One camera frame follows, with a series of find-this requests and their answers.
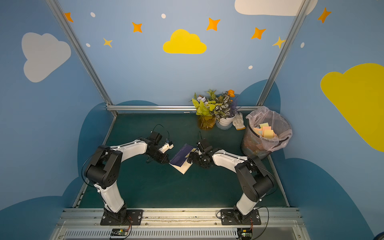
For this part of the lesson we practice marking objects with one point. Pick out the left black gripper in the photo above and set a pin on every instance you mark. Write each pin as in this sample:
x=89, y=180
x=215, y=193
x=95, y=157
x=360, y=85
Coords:
x=161, y=156

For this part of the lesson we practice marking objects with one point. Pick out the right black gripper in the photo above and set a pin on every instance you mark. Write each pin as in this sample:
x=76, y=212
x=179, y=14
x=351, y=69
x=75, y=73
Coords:
x=197, y=157

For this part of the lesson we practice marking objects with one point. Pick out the purple covered book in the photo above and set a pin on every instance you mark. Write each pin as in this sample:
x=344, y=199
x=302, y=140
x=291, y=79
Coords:
x=180, y=160

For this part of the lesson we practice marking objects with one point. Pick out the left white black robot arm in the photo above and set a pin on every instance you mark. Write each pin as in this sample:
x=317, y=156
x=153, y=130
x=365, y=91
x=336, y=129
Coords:
x=104, y=167

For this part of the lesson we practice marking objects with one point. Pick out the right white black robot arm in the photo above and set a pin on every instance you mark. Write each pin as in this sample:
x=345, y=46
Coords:
x=255, y=180

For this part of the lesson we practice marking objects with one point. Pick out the discarded sticky notes in bin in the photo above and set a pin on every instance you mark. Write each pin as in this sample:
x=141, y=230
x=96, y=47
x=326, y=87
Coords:
x=264, y=130

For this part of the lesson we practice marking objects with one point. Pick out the black mesh trash bin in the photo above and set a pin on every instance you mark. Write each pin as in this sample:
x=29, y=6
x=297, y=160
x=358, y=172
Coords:
x=261, y=147

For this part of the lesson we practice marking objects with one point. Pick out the white work glove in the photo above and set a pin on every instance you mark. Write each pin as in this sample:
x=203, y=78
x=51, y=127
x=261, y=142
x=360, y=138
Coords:
x=238, y=122

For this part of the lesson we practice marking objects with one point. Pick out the green plant in amber vase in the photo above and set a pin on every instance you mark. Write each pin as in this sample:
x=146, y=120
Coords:
x=205, y=107

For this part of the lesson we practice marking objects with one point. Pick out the patterned plant in white pot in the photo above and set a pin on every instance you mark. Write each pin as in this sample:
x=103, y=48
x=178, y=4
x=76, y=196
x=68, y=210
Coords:
x=226, y=109

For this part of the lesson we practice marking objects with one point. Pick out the translucent plastic bin liner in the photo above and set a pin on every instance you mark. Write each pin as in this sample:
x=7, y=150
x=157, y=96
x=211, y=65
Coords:
x=264, y=111

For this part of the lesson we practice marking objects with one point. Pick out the right circuit board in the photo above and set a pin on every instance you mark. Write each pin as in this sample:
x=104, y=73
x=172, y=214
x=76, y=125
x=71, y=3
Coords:
x=244, y=234

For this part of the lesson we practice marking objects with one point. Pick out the circuit board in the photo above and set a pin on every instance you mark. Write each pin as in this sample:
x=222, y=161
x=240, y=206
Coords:
x=244, y=234
x=119, y=233

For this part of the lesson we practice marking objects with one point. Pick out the left circuit board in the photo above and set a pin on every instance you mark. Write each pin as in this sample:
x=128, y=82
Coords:
x=119, y=233

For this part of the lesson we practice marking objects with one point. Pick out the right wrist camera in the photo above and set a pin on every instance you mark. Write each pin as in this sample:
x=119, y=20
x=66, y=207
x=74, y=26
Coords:
x=204, y=146

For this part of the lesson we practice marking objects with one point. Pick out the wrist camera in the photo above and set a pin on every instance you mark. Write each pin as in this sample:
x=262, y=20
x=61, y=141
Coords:
x=167, y=146
x=204, y=146

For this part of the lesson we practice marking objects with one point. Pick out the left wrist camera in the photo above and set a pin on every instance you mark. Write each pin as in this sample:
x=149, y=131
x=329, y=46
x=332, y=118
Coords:
x=167, y=146

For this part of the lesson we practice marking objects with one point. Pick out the aluminium frame back bar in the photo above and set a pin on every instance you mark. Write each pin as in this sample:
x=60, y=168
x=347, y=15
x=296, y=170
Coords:
x=151, y=108

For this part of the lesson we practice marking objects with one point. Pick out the aluminium frame left post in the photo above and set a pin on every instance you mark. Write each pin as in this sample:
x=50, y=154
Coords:
x=73, y=39

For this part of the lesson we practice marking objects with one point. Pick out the aluminium frame post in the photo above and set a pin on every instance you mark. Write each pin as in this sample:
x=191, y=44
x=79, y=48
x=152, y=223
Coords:
x=291, y=36
x=73, y=39

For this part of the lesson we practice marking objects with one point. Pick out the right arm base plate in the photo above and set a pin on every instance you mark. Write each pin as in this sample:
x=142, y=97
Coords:
x=230, y=217

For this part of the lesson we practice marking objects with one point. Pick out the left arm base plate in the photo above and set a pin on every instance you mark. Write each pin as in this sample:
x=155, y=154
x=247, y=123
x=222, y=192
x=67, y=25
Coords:
x=124, y=217

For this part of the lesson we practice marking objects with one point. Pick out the aluminium front rail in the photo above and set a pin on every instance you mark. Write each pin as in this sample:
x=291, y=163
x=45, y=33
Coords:
x=181, y=224

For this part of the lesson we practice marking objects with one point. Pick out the aluminium frame right post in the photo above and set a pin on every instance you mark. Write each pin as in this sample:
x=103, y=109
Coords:
x=291, y=36

